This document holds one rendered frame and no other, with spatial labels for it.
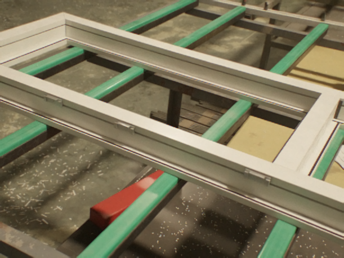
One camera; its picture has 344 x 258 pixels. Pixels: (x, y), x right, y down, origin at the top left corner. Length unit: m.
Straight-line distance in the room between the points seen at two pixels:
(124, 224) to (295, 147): 0.38
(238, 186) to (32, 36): 0.81
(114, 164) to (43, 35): 1.12
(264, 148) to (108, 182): 1.02
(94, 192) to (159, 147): 1.34
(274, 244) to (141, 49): 0.77
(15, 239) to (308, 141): 0.60
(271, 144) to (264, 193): 0.67
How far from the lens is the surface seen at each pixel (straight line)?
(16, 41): 1.45
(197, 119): 2.29
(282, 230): 0.90
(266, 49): 2.59
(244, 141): 1.57
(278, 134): 1.65
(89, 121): 1.06
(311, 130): 1.08
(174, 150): 0.97
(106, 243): 0.82
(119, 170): 2.45
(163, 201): 0.94
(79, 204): 2.24
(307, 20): 2.09
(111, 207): 1.25
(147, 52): 1.43
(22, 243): 0.89
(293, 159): 0.97
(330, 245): 1.34
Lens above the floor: 1.44
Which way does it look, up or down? 31 degrees down
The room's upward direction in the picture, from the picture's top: 6 degrees clockwise
